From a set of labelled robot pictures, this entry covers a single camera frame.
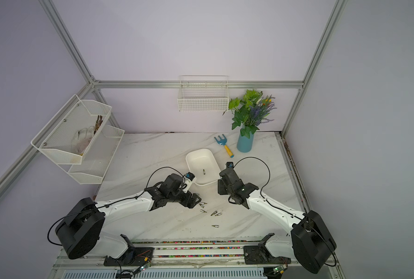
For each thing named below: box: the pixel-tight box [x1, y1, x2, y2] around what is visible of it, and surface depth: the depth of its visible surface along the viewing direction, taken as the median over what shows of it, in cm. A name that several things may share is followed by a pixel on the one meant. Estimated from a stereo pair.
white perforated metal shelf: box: [30, 94, 113, 165], surface depth 75 cm
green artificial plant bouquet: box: [222, 89, 277, 139], surface depth 90 cm
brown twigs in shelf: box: [93, 115, 103, 135], surface depth 83 cm
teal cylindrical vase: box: [236, 131, 255, 153], surface depth 110 cm
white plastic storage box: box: [185, 148, 221, 186], surface depth 106 cm
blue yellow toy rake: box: [213, 133, 235, 159], surface depth 117 cm
